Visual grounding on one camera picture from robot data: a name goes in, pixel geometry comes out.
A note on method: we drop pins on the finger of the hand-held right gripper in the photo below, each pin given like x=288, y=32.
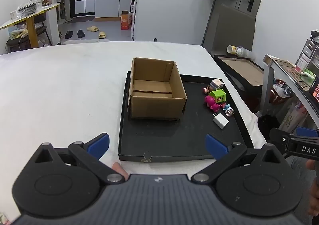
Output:
x=279, y=139
x=307, y=132

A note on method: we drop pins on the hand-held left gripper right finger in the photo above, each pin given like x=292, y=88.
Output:
x=215, y=146

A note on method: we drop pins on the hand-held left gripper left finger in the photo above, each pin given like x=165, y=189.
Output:
x=99, y=144

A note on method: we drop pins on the white charger plug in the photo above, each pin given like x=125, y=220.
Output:
x=221, y=120

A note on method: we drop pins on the small blue figure toy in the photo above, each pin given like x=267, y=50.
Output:
x=229, y=112

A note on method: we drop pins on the black tray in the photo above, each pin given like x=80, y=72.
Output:
x=179, y=137

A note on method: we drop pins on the pink toy figure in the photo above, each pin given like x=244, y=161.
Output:
x=211, y=103

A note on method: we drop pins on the green hexagonal box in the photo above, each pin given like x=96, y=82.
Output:
x=218, y=95

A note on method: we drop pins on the brown cardboard box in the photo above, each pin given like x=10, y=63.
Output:
x=154, y=106

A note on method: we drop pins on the person's right hand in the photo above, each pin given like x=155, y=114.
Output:
x=313, y=165

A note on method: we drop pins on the person's left hand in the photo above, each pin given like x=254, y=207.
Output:
x=119, y=168

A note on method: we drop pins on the black bag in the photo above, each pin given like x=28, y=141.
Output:
x=268, y=126

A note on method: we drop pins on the red snack bag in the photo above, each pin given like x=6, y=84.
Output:
x=280, y=91

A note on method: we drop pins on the grey metal desk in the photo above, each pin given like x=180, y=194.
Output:
x=286, y=80

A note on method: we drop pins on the green and white tool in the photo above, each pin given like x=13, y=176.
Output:
x=307, y=75

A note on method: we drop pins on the brown patterned cardboard sheet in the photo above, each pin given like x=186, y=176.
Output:
x=289, y=70

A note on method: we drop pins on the small drawer unit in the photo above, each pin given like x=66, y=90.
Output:
x=310, y=52

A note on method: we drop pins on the paper cup with yellow print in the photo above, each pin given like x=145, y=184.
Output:
x=236, y=50

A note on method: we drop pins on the white floor mat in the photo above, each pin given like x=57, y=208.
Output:
x=84, y=41

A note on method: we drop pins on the yellow slipper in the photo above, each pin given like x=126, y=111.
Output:
x=92, y=28
x=102, y=34

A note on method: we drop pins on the black slipper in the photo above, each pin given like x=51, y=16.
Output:
x=81, y=33
x=68, y=34

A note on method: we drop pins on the grey chair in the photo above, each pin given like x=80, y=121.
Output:
x=234, y=27

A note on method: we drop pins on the orange cardboard box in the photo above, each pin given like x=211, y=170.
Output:
x=125, y=21

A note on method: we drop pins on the white kitchen cabinet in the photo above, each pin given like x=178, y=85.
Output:
x=112, y=1

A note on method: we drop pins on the black spray bottle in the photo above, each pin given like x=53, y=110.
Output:
x=132, y=4

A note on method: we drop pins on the yellow-edged table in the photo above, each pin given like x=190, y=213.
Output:
x=32, y=15

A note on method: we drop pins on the black plastic bundle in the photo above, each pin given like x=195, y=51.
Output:
x=27, y=8

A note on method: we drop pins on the black frame with brown board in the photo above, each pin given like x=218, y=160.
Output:
x=245, y=71

